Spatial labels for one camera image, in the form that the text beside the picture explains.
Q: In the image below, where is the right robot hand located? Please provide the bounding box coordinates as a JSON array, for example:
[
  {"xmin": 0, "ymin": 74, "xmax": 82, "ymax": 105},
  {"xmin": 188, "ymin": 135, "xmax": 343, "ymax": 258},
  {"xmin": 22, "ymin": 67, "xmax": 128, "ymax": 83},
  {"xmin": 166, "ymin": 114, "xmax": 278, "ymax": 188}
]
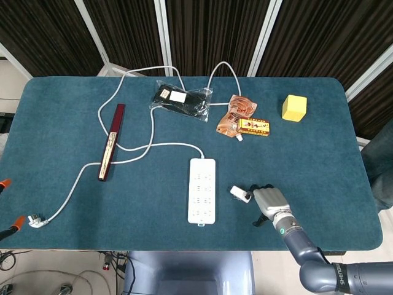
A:
[{"xmin": 250, "ymin": 183, "xmax": 292, "ymax": 227}]

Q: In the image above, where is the white power adapter plug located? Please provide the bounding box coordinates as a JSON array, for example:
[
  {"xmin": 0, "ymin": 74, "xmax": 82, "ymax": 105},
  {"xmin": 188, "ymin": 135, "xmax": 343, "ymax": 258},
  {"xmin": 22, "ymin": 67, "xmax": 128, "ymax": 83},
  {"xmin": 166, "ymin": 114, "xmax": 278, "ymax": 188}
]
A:
[{"xmin": 230, "ymin": 185, "xmax": 252, "ymax": 203}]

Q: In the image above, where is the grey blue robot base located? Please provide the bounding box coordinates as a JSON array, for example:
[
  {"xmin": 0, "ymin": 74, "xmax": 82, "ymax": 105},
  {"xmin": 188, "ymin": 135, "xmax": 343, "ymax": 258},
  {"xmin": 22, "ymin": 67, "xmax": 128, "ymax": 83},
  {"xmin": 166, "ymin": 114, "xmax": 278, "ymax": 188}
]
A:
[{"xmin": 122, "ymin": 250, "xmax": 255, "ymax": 295}]

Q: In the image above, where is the white power strip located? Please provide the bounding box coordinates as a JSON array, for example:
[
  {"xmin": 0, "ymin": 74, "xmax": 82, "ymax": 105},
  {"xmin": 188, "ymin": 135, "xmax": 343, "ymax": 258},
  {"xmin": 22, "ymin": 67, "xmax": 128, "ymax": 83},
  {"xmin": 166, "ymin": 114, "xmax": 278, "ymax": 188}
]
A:
[{"xmin": 187, "ymin": 157, "xmax": 217, "ymax": 227}]

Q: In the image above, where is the yellow red small box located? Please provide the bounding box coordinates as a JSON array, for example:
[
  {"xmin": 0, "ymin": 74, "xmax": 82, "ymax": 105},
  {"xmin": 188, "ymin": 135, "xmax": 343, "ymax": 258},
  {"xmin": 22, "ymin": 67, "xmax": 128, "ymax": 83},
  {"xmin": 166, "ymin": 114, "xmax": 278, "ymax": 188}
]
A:
[{"xmin": 238, "ymin": 117, "xmax": 271, "ymax": 136}]

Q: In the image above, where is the yellow sponge cube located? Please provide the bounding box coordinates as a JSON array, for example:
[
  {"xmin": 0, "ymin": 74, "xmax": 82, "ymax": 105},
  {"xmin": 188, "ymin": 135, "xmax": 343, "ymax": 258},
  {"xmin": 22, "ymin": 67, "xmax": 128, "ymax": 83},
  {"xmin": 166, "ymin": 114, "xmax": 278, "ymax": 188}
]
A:
[{"xmin": 281, "ymin": 95, "xmax": 308, "ymax": 123}]

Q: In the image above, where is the orange spout pouch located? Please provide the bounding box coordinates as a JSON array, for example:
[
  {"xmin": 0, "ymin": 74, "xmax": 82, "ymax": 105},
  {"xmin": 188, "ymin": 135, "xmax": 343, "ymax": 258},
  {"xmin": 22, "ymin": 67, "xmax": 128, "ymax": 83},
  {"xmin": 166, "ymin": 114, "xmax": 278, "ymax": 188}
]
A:
[{"xmin": 216, "ymin": 94, "xmax": 258, "ymax": 142}]

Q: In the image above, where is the dark grey blue fabric object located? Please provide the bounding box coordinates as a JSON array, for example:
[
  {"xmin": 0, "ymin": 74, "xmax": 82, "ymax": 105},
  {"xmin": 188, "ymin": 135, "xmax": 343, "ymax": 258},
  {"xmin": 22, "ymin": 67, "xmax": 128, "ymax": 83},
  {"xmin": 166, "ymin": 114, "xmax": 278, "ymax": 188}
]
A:
[{"xmin": 360, "ymin": 118, "xmax": 393, "ymax": 213}]

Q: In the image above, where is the black item in clear bag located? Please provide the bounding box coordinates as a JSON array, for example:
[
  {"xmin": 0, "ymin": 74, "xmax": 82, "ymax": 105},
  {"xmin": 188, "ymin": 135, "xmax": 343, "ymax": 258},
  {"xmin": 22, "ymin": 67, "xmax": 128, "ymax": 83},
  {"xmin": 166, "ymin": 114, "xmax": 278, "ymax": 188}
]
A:
[{"xmin": 149, "ymin": 79, "xmax": 214, "ymax": 123}]

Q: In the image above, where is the dark red long box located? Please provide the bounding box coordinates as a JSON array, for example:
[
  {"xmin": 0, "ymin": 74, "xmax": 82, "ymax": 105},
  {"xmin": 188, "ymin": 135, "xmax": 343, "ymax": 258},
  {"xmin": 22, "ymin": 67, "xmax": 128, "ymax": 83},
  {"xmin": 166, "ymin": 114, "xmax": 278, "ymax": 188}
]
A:
[{"xmin": 98, "ymin": 103, "xmax": 126, "ymax": 183}]

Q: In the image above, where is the red button device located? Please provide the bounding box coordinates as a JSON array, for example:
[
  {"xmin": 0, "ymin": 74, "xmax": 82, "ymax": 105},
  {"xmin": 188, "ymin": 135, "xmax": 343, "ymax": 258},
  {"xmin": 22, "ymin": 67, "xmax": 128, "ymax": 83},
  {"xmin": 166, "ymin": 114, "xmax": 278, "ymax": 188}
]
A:
[{"xmin": 102, "ymin": 251, "xmax": 114, "ymax": 272}]

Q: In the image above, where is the teal table cloth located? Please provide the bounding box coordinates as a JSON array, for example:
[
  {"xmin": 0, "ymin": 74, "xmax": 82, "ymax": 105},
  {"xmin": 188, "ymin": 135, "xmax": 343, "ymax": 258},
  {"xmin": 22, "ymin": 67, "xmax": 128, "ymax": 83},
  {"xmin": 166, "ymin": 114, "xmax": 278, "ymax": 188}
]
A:
[{"xmin": 0, "ymin": 76, "xmax": 384, "ymax": 251}]

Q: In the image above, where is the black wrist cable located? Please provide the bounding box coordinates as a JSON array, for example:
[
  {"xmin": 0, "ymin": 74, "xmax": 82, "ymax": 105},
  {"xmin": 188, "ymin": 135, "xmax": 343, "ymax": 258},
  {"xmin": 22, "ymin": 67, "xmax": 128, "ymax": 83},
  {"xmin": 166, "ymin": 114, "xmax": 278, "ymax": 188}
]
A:
[{"xmin": 314, "ymin": 245, "xmax": 334, "ymax": 266}]

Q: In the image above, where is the white partition frame post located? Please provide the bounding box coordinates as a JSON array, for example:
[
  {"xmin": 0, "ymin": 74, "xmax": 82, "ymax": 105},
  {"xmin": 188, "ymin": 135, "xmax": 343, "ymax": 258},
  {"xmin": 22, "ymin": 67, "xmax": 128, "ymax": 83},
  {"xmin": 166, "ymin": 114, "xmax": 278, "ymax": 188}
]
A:
[
  {"xmin": 153, "ymin": 0, "xmax": 173, "ymax": 77},
  {"xmin": 0, "ymin": 41, "xmax": 33, "ymax": 79},
  {"xmin": 73, "ymin": 0, "xmax": 116, "ymax": 76},
  {"xmin": 247, "ymin": 0, "xmax": 283, "ymax": 77},
  {"xmin": 343, "ymin": 42, "xmax": 393, "ymax": 102}
]

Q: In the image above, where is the white floor cable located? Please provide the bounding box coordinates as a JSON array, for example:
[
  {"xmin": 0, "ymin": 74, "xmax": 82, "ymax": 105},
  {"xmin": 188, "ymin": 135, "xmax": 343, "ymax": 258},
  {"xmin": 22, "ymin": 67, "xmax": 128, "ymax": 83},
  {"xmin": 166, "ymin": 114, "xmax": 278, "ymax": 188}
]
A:
[{"xmin": 0, "ymin": 269, "xmax": 110, "ymax": 295}]

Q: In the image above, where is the white power strip cable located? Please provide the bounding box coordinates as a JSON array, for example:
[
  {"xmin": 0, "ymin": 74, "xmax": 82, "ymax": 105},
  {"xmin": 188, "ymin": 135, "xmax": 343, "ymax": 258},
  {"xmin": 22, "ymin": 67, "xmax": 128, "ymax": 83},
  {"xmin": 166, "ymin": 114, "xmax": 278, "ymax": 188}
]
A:
[{"xmin": 28, "ymin": 61, "xmax": 242, "ymax": 230}]

